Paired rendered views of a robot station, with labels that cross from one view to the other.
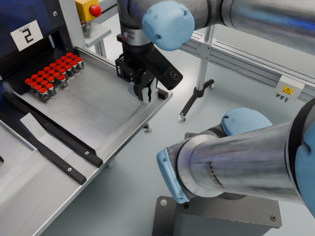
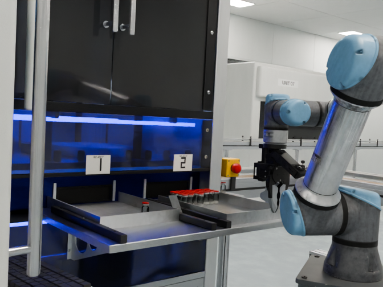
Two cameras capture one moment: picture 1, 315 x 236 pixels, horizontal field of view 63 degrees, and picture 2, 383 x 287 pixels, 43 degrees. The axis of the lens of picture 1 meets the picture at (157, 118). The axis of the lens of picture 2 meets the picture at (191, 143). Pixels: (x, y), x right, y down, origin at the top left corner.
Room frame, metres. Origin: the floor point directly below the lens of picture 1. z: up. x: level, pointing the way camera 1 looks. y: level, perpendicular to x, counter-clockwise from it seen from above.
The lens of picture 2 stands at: (-1.01, -0.08, 1.18)
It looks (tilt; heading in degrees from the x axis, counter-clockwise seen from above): 3 degrees down; 15
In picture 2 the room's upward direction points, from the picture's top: 3 degrees clockwise
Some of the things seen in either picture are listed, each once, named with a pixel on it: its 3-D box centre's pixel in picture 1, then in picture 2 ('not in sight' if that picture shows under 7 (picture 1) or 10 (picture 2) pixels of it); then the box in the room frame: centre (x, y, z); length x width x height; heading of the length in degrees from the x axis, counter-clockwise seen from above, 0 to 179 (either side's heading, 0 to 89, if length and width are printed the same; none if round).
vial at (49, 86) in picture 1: (51, 91); (190, 200); (0.54, 0.32, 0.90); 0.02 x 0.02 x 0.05
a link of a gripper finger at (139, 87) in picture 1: (141, 86); (272, 183); (0.47, 0.04, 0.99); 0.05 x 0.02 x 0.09; 144
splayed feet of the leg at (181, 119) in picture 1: (198, 95); not in sight; (1.34, -0.30, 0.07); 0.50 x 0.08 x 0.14; 144
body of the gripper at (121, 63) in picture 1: (137, 58); (272, 163); (0.50, 0.05, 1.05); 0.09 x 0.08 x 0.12; 54
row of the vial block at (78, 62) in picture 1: (61, 77); (198, 198); (0.60, 0.30, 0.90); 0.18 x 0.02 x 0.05; 144
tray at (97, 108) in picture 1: (86, 94); (220, 206); (0.54, 0.21, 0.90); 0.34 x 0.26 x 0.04; 54
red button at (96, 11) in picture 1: (94, 10); (235, 168); (0.85, 0.22, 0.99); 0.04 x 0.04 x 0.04; 54
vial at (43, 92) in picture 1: (45, 95); (184, 201); (0.53, 0.33, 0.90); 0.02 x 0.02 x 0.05
